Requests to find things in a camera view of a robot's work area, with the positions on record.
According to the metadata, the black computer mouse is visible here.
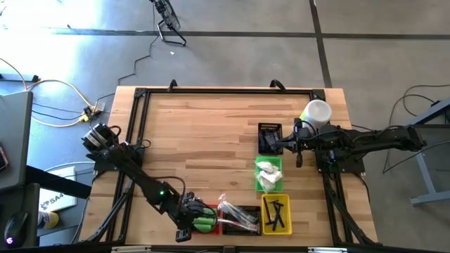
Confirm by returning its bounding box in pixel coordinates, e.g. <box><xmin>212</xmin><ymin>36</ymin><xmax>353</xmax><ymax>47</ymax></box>
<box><xmin>4</xmin><ymin>210</ymin><xmax>30</xmax><ymax>249</ymax></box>

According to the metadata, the white printed box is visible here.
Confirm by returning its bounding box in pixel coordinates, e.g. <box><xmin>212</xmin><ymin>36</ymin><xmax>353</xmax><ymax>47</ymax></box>
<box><xmin>37</xmin><ymin>167</ymin><xmax>78</xmax><ymax>214</ymax></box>

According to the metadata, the black floor bar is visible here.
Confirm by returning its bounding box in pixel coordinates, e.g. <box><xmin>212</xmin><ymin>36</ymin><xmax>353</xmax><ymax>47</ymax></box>
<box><xmin>0</xmin><ymin>73</ymin><xmax>39</xmax><ymax>84</ymax></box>

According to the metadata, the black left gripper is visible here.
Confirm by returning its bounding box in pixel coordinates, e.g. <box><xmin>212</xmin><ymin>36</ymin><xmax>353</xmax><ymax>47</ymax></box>
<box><xmin>175</xmin><ymin>192</ymin><xmax>219</xmax><ymax>244</ymax></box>

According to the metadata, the blue white toothbrush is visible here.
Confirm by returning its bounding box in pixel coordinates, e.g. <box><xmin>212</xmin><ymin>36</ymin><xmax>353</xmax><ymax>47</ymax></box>
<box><xmin>219</xmin><ymin>200</ymin><xmax>257</xmax><ymax>224</ymax></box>
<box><xmin>217</xmin><ymin>193</ymin><xmax>247</xmax><ymax>219</ymax></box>
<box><xmin>224</xmin><ymin>207</ymin><xmax>259</xmax><ymax>226</ymax></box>

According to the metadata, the blue disposable razor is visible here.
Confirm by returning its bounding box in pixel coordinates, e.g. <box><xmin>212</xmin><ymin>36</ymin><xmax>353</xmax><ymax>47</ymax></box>
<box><xmin>272</xmin><ymin>200</ymin><xmax>286</xmax><ymax>228</ymax></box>
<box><xmin>270</xmin><ymin>200</ymin><xmax>282</xmax><ymax>231</ymax></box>
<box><xmin>262</xmin><ymin>197</ymin><xmax>274</xmax><ymax>226</ymax></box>

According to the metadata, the red plastic basket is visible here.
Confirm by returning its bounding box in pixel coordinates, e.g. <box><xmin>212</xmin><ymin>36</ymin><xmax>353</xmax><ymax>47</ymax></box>
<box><xmin>191</xmin><ymin>204</ymin><xmax>222</xmax><ymax>235</ymax></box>

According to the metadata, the black fan cable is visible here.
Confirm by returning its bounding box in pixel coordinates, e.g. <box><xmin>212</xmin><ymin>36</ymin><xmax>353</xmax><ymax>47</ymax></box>
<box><xmin>95</xmin><ymin>3</ymin><xmax>158</xmax><ymax>103</ymax></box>

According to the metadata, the yellow plastic basket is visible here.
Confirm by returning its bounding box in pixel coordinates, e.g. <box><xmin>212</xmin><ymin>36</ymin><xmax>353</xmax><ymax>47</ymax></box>
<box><xmin>260</xmin><ymin>193</ymin><xmax>293</xmax><ymax>235</ymax></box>

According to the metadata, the black desk beam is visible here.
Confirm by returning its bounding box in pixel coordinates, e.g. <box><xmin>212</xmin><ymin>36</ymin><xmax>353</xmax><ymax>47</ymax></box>
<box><xmin>26</xmin><ymin>164</ymin><xmax>93</xmax><ymax>200</ymax></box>

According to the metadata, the grey desk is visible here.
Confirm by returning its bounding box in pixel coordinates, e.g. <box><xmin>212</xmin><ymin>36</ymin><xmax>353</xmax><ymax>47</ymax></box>
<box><xmin>0</xmin><ymin>90</ymin><xmax>34</xmax><ymax>193</ymax></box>

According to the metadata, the dark desk surface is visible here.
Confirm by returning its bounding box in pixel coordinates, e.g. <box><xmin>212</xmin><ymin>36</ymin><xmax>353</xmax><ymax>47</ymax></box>
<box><xmin>0</xmin><ymin>182</ymin><xmax>41</xmax><ymax>249</ymax></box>

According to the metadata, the silver metal bracket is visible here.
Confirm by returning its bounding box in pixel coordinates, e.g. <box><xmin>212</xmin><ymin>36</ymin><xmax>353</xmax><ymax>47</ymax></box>
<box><xmin>111</xmin><ymin>245</ymin><xmax>152</xmax><ymax>253</ymax></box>
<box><xmin>308</xmin><ymin>247</ymin><xmax>348</xmax><ymax>253</ymax></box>

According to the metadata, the green plastic basket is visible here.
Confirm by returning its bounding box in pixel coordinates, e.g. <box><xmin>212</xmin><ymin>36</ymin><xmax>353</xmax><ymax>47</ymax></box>
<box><xmin>255</xmin><ymin>155</ymin><xmax>285</xmax><ymax>194</ymax></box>

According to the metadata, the white green wipes canister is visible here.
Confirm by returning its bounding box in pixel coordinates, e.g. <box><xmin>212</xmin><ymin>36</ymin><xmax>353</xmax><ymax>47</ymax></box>
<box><xmin>298</xmin><ymin>99</ymin><xmax>333</xmax><ymax>131</ymax></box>

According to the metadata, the yellow white object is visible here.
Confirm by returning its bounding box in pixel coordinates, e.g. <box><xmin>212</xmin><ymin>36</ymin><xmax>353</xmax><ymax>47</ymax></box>
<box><xmin>37</xmin><ymin>210</ymin><xmax>60</xmax><ymax>230</ymax></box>

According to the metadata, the dark phone pink edge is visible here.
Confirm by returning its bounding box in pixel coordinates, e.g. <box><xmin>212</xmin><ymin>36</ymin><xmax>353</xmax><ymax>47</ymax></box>
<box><xmin>0</xmin><ymin>145</ymin><xmax>10</xmax><ymax>172</ymax></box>

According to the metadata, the black floor fan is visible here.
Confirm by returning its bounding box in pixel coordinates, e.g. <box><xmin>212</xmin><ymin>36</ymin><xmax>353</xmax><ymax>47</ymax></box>
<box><xmin>149</xmin><ymin>0</ymin><xmax>188</xmax><ymax>47</ymax></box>

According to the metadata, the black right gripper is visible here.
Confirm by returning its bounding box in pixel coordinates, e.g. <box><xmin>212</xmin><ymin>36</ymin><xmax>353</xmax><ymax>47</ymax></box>
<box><xmin>275</xmin><ymin>122</ymin><xmax>335</xmax><ymax>169</ymax></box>

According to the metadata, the cotton swab plastic bag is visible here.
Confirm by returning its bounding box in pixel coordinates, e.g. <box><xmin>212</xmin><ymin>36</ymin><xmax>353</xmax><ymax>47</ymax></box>
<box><xmin>258</xmin><ymin>174</ymin><xmax>281</xmax><ymax>193</ymax></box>
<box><xmin>259</xmin><ymin>160</ymin><xmax>278</xmax><ymax>173</ymax></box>

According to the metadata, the black plastic basket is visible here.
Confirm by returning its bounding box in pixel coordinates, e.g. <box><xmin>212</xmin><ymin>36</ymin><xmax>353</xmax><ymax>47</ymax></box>
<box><xmin>221</xmin><ymin>205</ymin><xmax>263</xmax><ymax>236</ymax></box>
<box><xmin>257</xmin><ymin>122</ymin><xmax>284</xmax><ymax>157</ymax></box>

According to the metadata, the cream floor cable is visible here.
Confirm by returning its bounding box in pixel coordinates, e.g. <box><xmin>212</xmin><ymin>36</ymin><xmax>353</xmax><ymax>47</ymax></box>
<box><xmin>0</xmin><ymin>56</ymin><xmax>96</xmax><ymax>108</ymax></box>

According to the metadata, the black looped floor cable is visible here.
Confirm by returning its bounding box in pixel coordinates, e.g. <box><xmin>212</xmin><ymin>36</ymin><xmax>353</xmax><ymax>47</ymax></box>
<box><xmin>381</xmin><ymin>84</ymin><xmax>450</xmax><ymax>174</ymax></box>

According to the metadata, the grey metal table frame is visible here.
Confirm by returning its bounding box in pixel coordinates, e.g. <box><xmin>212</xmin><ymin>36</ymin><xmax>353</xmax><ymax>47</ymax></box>
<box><xmin>407</xmin><ymin>97</ymin><xmax>450</xmax><ymax>207</ymax></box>

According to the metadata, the pink toothbrush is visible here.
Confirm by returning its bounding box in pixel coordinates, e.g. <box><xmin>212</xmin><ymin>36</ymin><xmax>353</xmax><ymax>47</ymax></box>
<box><xmin>217</xmin><ymin>218</ymin><xmax>260</xmax><ymax>233</ymax></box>

